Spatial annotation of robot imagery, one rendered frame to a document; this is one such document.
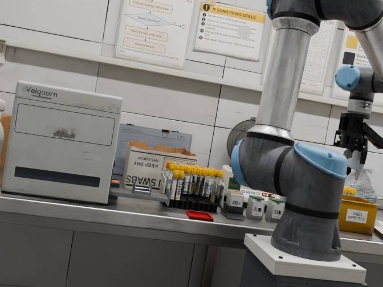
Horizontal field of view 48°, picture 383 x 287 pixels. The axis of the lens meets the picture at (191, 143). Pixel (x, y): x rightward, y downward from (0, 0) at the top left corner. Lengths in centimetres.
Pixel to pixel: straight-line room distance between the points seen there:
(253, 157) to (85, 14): 109
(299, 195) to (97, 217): 53
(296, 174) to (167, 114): 99
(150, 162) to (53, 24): 72
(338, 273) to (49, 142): 77
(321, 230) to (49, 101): 74
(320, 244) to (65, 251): 124
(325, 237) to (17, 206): 75
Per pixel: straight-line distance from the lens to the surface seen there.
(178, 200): 132
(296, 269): 90
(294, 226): 95
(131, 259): 194
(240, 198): 132
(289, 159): 97
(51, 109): 120
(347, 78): 138
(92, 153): 120
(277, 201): 138
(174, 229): 120
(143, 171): 150
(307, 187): 94
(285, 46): 106
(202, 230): 122
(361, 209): 149
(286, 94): 104
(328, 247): 96
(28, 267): 198
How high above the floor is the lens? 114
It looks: 3 degrees down
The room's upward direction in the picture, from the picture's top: 9 degrees clockwise
